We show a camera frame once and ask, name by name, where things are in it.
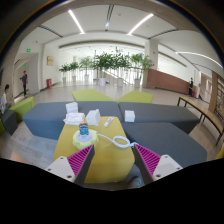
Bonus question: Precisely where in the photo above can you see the potted plant centre left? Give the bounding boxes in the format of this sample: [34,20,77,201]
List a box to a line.
[93,53,113,87]

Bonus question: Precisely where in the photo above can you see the potted plant centre right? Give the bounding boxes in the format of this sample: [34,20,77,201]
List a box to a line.
[113,48,130,87]

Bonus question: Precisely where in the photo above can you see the dark grey seat left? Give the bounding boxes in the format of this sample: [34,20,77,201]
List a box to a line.
[0,110,17,135]

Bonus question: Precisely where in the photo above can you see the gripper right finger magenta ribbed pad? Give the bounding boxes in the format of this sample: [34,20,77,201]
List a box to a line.
[132,143,184,185]

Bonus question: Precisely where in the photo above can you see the grey sofa right section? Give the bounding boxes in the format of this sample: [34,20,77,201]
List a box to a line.
[118,102,199,134]

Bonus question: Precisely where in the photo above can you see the wooden bench black legs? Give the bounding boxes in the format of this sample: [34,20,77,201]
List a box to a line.
[177,96,224,143]

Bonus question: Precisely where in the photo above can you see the potted plant far left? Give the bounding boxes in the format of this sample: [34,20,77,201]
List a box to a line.
[59,63,70,83]

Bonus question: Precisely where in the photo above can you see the yellow-green ottoman table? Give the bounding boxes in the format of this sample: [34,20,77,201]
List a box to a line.
[54,116,135,183]

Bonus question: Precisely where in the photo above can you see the yellow round charging dock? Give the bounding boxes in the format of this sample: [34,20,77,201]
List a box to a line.
[72,129,99,150]

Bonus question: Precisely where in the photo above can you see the seated person white shirt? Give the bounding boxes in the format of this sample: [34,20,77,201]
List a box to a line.
[0,84,12,114]

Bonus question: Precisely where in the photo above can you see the green sofa section left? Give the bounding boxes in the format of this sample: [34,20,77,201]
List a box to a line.
[72,89,111,101]

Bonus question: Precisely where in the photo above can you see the grey sofa front section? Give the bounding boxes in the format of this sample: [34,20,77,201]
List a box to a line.
[122,123,207,168]

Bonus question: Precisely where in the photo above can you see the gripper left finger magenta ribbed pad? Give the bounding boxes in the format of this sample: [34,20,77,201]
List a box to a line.
[45,144,96,184]

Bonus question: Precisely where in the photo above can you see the small blue-labelled bottle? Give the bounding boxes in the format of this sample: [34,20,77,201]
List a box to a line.
[79,123,89,135]

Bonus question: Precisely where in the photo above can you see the potted plant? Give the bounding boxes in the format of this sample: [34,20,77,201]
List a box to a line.
[93,53,113,87]
[113,48,130,87]
[59,63,70,83]
[131,53,152,88]

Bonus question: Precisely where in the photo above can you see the green sofa section right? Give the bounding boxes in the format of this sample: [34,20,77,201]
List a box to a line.
[117,91,154,103]

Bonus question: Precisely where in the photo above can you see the white tissue box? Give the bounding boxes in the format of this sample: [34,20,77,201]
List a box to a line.
[86,109,101,126]

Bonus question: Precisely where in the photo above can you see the white charger cable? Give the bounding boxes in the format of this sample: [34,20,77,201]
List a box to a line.
[96,133,139,149]

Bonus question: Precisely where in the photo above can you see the white folded stack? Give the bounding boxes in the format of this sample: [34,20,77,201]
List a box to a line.
[66,102,78,113]

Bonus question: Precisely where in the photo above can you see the red bin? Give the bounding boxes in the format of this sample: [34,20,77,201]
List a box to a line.
[46,79,52,88]

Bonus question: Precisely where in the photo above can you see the person in black right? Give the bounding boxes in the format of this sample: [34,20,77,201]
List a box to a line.
[188,77,193,96]

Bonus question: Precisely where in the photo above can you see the green seat far left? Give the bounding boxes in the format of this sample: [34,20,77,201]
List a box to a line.
[10,97,34,122]

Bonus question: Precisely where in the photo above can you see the crumpled white tissue pack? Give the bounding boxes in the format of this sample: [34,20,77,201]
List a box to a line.
[64,113,85,125]

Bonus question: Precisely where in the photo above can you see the green sofa section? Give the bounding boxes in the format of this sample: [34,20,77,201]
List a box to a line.
[117,91,154,103]
[72,89,111,101]

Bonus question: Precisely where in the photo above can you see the standing person purple shirt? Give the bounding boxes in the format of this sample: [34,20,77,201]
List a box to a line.
[20,71,28,97]

